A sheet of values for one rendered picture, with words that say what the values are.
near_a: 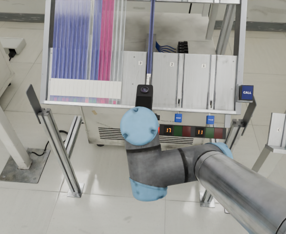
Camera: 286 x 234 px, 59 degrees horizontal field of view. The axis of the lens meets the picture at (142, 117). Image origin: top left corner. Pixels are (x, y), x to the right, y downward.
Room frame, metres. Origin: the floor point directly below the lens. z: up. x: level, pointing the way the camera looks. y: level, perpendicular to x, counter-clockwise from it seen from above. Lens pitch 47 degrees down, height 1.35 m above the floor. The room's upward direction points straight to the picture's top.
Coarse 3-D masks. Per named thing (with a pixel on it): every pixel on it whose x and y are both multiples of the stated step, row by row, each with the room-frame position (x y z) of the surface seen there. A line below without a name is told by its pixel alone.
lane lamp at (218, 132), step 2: (216, 128) 0.58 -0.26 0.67; (218, 128) 0.58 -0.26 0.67; (220, 128) 0.58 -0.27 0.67; (222, 128) 0.57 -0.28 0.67; (214, 130) 0.57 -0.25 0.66; (216, 130) 0.57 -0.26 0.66; (218, 130) 0.57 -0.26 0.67; (220, 130) 0.57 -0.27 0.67; (222, 130) 0.57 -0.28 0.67; (214, 132) 0.57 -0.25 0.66; (216, 132) 0.56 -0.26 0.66; (218, 132) 0.56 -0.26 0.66; (220, 132) 0.56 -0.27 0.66; (214, 134) 0.56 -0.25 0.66; (216, 134) 0.56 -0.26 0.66; (218, 134) 0.56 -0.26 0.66; (220, 134) 0.56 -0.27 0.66; (214, 136) 0.55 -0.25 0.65; (216, 136) 0.55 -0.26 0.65; (218, 136) 0.55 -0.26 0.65; (220, 136) 0.55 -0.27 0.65
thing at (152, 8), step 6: (150, 12) 0.87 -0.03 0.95; (150, 18) 0.85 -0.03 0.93; (150, 24) 0.83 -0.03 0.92; (150, 30) 0.82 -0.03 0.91; (150, 36) 0.80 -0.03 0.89; (150, 42) 0.79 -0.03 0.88; (150, 48) 0.77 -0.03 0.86; (150, 54) 0.76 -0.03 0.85; (150, 60) 0.74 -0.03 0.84; (150, 66) 0.73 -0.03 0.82; (150, 72) 0.71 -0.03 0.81
